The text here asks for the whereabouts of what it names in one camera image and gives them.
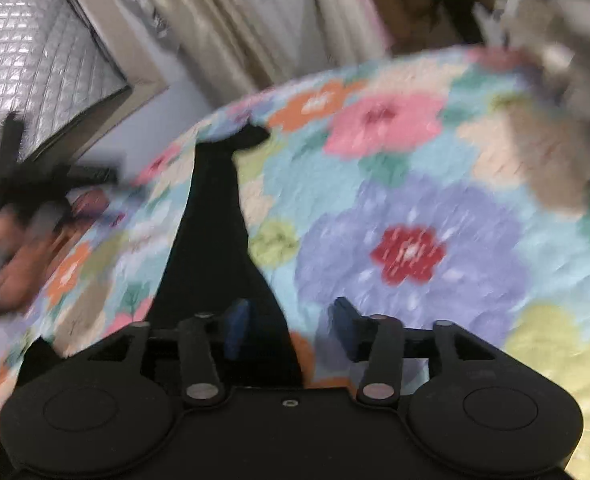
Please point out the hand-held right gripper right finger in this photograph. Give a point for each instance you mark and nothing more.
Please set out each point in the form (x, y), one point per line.
(346, 330)

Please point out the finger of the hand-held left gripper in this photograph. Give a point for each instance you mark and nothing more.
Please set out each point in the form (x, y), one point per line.
(6, 165)
(75, 180)

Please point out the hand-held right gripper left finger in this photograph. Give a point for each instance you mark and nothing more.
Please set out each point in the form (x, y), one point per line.
(237, 330)

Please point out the black pants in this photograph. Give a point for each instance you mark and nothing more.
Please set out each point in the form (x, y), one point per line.
(210, 240)

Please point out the stack of folded clothes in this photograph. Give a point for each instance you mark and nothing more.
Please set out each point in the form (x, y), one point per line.
(560, 100)

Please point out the person's left hand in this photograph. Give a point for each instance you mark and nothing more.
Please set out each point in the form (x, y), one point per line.
(15, 275)

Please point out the silver quilted panel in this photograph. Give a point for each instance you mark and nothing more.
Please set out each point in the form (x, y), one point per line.
(30, 45)

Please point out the floral bedspread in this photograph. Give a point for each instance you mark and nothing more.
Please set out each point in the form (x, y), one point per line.
(425, 185)

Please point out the beige curtain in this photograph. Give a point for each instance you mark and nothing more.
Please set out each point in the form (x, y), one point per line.
(255, 20)

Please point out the brown hanging garment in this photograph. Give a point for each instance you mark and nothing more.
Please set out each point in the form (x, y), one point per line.
(415, 0)

